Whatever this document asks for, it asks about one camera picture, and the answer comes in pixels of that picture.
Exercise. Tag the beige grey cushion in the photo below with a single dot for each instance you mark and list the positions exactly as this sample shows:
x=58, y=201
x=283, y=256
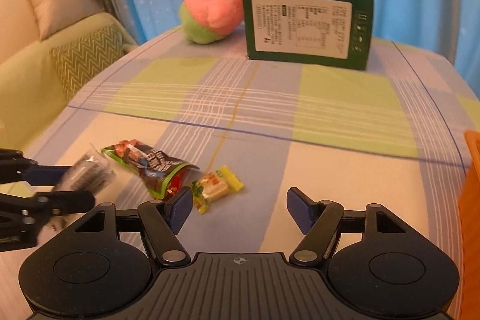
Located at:
x=52, y=16

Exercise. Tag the green brown snack packet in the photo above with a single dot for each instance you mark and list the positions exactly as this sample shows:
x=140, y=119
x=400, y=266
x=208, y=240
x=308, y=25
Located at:
x=162, y=175

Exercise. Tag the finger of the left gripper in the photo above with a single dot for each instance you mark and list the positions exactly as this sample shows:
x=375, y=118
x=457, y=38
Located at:
x=53, y=204
x=44, y=176

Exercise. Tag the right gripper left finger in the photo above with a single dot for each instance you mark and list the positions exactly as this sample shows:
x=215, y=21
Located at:
x=161, y=222

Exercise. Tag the yellow candy packet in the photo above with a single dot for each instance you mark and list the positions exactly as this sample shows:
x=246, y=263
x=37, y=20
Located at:
x=214, y=186

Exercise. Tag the green zigzag cushion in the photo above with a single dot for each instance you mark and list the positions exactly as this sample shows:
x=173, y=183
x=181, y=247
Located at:
x=79, y=61

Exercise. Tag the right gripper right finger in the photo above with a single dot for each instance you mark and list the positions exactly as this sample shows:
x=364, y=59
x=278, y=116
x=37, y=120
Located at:
x=319, y=222

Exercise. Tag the light green sofa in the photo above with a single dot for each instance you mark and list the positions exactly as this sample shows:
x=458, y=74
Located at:
x=32, y=96

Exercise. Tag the green white carton box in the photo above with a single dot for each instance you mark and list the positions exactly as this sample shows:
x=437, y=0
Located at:
x=333, y=33

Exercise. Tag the pink green star plush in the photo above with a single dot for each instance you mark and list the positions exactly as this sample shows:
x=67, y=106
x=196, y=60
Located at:
x=208, y=21

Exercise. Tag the orange plastic basket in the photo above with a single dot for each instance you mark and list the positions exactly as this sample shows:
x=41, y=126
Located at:
x=467, y=300

